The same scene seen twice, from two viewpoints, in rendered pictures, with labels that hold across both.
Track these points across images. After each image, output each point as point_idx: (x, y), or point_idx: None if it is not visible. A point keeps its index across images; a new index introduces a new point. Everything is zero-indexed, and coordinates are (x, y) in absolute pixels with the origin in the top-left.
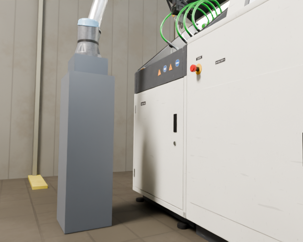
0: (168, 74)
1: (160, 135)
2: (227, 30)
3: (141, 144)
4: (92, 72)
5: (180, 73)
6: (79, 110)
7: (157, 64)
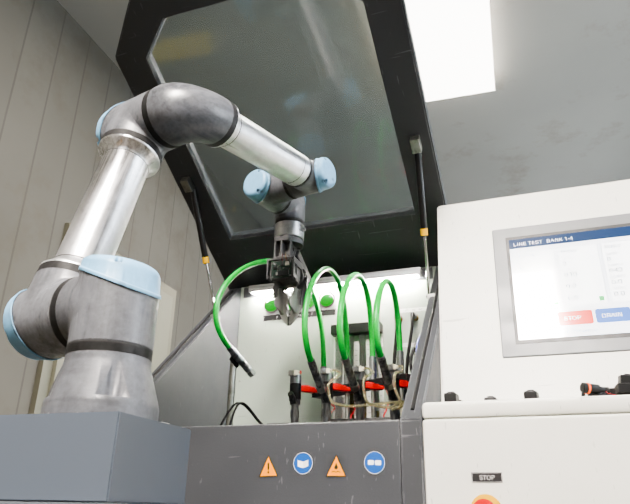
0: (321, 488)
1: None
2: (603, 433)
3: None
4: (151, 495)
5: (390, 500)
6: None
7: (259, 436)
